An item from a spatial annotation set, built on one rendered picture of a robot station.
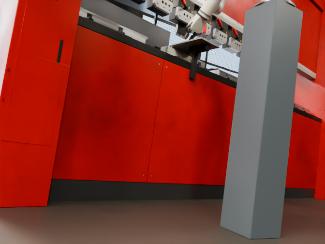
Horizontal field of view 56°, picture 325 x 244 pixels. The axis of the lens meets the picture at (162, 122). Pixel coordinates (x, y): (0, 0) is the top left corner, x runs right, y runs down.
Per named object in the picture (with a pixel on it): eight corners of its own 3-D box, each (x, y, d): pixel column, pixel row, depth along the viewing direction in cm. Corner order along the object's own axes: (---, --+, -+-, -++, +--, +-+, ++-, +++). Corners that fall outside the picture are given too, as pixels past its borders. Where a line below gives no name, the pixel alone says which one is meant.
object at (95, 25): (69, 21, 142) (70, 11, 142) (51, 29, 157) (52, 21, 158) (321, 123, 339) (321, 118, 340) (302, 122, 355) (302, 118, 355)
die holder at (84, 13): (69, 21, 154) (72, 3, 155) (64, 23, 159) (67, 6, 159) (145, 52, 187) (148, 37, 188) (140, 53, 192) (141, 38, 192)
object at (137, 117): (38, 201, 134) (69, 20, 141) (22, 191, 150) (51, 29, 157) (314, 198, 332) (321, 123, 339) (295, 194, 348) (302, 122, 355)
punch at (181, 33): (176, 34, 207) (178, 21, 208) (174, 35, 208) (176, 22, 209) (186, 39, 213) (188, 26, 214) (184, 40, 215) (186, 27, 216)
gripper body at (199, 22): (205, 16, 203) (195, 30, 208) (195, 9, 197) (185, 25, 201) (211, 21, 199) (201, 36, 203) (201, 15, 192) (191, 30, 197)
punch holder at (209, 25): (197, 28, 215) (199, 6, 216) (188, 30, 221) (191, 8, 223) (210, 35, 225) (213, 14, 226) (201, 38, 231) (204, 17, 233)
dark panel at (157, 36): (34, 36, 194) (45, -30, 198) (33, 36, 195) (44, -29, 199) (163, 80, 268) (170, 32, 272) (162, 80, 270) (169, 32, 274)
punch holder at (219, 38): (214, 38, 228) (217, 16, 230) (205, 39, 234) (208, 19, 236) (226, 44, 238) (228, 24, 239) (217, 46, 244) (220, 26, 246)
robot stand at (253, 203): (280, 238, 128) (303, 11, 137) (250, 239, 119) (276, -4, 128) (248, 225, 144) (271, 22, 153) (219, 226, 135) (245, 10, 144)
